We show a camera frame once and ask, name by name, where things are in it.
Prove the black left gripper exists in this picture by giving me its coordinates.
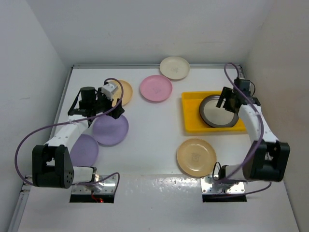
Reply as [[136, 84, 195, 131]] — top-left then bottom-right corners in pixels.
[[91, 87, 124, 118]]

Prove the metal rimmed plate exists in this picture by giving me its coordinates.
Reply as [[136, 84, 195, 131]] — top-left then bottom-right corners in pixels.
[[199, 95, 239, 128]]

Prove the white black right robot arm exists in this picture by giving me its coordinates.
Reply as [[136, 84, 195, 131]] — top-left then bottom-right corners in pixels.
[[217, 78, 290, 184]]

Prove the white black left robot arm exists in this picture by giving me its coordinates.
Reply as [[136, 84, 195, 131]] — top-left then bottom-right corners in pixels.
[[32, 83, 124, 189]]

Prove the yellow plastic bin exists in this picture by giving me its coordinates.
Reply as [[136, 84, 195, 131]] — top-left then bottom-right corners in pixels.
[[182, 90, 246, 133]]

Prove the orange plate near bin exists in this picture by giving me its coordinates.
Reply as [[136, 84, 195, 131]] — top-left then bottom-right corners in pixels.
[[176, 138, 217, 177]]

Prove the purple plate centre left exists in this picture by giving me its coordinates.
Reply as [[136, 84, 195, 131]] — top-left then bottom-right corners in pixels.
[[92, 115, 129, 146]]

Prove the purple plate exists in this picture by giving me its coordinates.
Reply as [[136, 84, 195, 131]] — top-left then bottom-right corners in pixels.
[[92, 115, 129, 146], [70, 134, 98, 167]]

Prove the orange plate far left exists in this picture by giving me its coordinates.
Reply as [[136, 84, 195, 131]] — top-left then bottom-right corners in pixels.
[[111, 80, 133, 107]]

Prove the purple plate near left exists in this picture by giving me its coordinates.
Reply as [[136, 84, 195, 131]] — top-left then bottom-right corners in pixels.
[[70, 134, 98, 167]]

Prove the cream white plate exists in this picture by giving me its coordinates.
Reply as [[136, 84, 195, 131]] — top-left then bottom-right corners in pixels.
[[159, 56, 190, 80]]

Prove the pink plate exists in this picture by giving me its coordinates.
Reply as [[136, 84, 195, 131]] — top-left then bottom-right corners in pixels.
[[140, 75, 173, 102]]

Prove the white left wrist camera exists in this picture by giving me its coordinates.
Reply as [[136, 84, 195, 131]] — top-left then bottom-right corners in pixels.
[[101, 83, 118, 101]]

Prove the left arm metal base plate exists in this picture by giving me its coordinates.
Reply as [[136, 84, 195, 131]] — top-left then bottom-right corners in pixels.
[[71, 174, 118, 195]]

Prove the aluminium table frame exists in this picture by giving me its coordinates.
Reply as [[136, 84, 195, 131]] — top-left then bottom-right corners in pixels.
[[7, 63, 276, 232]]

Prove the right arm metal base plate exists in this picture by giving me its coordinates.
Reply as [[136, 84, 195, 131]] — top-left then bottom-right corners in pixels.
[[200, 175, 245, 195]]

